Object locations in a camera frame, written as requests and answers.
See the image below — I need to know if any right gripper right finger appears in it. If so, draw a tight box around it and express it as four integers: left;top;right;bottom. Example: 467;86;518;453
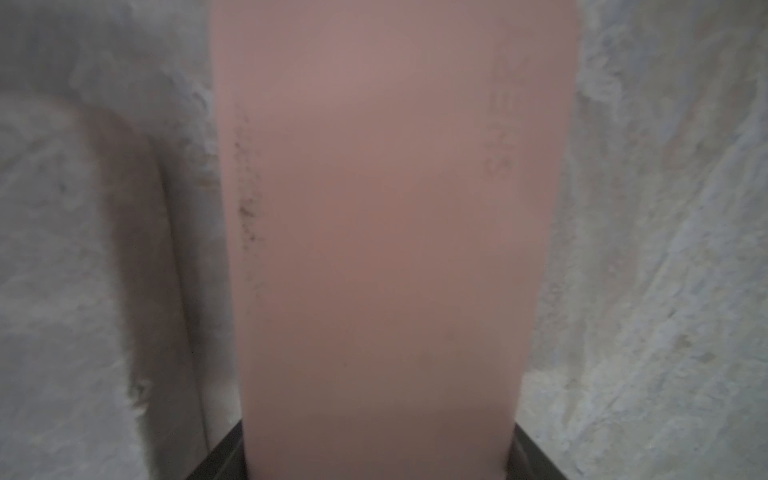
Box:
506;424;567;480

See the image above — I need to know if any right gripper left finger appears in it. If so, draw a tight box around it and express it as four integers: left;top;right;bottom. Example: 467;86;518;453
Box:
187;422;248;480

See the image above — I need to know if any pink glasses case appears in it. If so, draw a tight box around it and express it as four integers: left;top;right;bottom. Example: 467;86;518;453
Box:
210;1;580;479

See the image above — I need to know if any teal folding glasses case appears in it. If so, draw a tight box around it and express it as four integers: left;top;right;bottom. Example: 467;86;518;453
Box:
1;93;209;479

